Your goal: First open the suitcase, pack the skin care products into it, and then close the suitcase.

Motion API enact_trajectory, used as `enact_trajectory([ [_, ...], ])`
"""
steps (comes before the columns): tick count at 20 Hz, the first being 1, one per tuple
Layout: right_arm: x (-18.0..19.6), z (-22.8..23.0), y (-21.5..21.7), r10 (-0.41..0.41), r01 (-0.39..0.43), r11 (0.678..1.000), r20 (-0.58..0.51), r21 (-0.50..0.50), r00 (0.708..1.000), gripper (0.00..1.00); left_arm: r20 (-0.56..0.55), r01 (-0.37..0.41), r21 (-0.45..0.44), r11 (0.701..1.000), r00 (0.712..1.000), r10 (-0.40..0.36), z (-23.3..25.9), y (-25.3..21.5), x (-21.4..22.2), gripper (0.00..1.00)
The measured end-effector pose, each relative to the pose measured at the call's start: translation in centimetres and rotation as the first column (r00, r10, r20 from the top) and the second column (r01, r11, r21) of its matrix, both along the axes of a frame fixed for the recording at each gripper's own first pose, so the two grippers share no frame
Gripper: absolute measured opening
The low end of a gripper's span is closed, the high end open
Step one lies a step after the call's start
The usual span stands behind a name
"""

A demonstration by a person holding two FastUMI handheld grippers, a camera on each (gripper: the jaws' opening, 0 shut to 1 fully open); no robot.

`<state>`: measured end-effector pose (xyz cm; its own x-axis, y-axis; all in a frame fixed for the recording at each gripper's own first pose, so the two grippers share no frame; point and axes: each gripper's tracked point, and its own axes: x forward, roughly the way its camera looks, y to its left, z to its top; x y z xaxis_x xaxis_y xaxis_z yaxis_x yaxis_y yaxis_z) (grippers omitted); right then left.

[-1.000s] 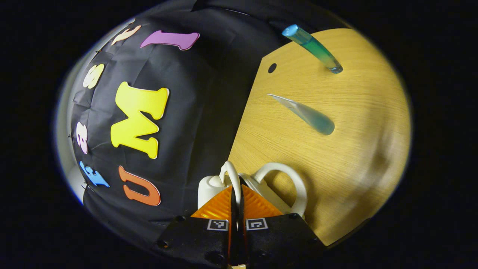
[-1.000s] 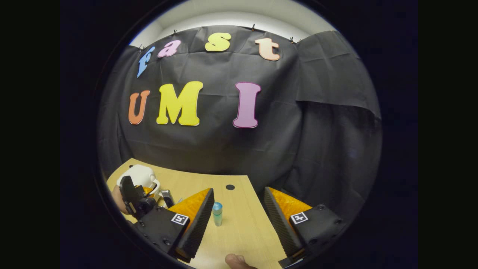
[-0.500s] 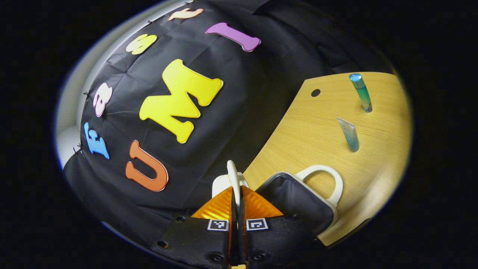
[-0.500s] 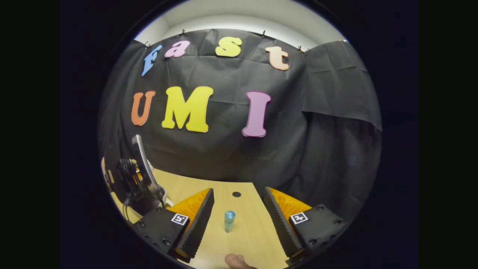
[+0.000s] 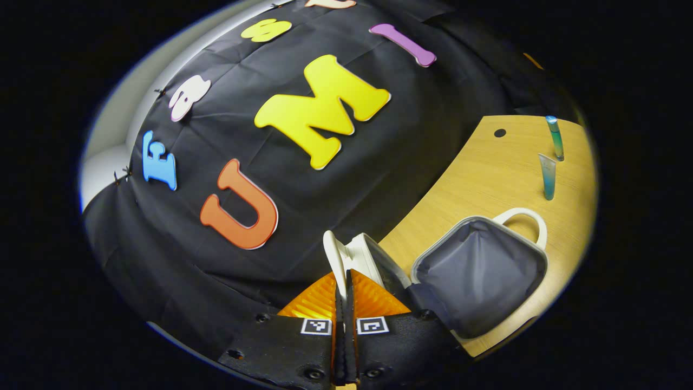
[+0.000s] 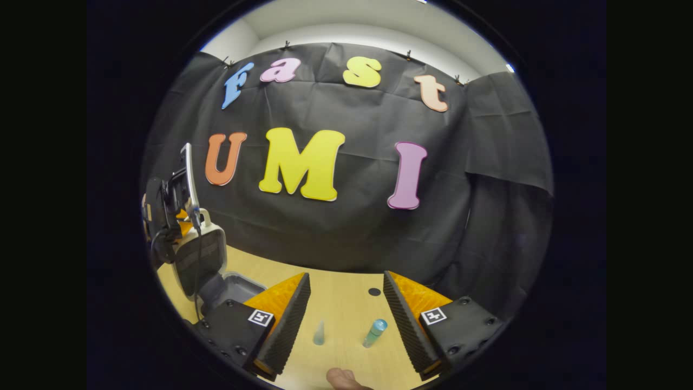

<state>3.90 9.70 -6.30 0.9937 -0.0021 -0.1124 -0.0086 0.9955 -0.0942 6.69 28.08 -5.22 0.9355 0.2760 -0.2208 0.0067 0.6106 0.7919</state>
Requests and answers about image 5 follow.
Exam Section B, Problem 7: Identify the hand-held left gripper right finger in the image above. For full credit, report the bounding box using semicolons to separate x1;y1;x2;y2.
344;269;472;386

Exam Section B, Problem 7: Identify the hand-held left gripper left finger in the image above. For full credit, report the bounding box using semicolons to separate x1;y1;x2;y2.
218;271;339;388

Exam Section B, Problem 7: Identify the white suitcase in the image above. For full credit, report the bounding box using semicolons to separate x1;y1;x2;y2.
323;207;548;341

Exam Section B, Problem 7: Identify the blue squeeze tube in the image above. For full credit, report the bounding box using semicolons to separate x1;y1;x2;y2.
538;153;557;202

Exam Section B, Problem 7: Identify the green bottle with blue cap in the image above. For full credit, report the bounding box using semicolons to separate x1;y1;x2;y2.
545;115;565;162

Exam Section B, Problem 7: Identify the black backdrop cloth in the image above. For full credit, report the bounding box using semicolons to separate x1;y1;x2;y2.
81;0;583;361

